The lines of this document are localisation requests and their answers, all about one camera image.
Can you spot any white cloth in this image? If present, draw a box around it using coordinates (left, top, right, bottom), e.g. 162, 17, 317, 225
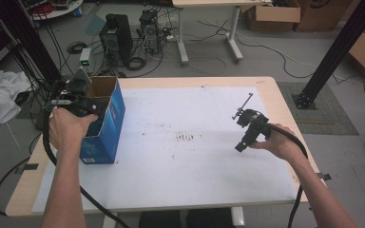
0, 69, 33, 127

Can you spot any black computer tower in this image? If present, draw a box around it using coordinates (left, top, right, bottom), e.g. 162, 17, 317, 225
98, 12, 134, 67

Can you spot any small open cardboard box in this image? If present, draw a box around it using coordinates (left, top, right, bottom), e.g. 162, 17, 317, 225
246, 0, 302, 32

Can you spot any black corrugated right gripper cable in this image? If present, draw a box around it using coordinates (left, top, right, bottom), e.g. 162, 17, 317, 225
265, 123, 309, 228

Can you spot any blue cardboard box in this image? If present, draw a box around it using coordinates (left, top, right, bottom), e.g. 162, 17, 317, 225
79, 75, 126, 165

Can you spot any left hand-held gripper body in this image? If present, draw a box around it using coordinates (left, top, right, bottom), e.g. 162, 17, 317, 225
45, 67, 97, 116

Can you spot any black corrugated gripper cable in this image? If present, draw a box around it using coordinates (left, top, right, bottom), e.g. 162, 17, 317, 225
265, 123, 309, 228
42, 105, 131, 228

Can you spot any light wooden table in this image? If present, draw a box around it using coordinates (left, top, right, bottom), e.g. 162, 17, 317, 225
5, 75, 327, 218

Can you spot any round white table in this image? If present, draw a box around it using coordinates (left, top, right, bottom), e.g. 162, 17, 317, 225
28, 0, 85, 21

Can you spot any black metal frame post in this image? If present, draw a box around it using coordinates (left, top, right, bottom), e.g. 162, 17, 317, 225
293, 0, 365, 110

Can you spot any coiled black cable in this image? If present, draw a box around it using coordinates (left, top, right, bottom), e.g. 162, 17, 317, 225
66, 41, 88, 55
125, 56, 147, 71

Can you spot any person's left hand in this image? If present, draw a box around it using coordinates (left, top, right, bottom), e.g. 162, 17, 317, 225
48, 106, 99, 153

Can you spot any white bench power supply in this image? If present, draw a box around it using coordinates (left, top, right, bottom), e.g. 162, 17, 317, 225
78, 47, 93, 76

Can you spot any black corrugated left gripper cable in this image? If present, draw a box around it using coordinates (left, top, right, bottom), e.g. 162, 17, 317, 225
42, 105, 131, 228

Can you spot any white desk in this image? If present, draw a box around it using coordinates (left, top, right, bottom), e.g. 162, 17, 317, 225
171, 0, 272, 65

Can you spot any white table leg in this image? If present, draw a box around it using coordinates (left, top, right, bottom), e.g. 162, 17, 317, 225
229, 206, 247, 228

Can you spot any black floor cable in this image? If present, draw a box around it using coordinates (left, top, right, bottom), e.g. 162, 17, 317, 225
0, 132, 43, 217

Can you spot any person's right hand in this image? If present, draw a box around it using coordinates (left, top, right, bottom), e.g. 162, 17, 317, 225
249, 123, 308, 163

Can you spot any open computer case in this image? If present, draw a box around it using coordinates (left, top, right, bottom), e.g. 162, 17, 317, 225
138, 9, 162, 55

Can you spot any dark floor mat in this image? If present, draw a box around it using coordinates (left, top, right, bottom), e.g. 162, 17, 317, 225
277, 81, 359, 137

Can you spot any tall closed cardboard box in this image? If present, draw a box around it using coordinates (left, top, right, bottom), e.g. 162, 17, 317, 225
293, 0, 354, 33

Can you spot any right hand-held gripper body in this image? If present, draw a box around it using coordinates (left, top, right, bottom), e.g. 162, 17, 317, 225
232, 92, 272, 143

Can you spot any white table mat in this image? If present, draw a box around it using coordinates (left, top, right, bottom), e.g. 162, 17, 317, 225
31, 85, 299, 214

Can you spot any black post with cables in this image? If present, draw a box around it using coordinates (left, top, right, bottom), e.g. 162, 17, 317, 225
0, 0, 67, 94

